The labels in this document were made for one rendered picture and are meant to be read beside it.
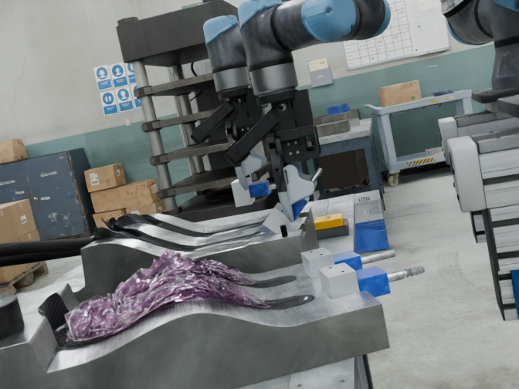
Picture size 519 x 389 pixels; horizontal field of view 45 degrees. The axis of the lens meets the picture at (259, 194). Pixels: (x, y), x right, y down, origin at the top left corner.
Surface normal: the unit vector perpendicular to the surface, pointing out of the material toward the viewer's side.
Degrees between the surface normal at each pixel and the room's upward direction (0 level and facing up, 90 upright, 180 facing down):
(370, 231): 90
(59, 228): 90
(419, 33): 90
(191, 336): 90
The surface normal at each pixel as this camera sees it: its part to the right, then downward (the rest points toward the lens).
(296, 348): 0.15, 0.10
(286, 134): -0.15, 0.16
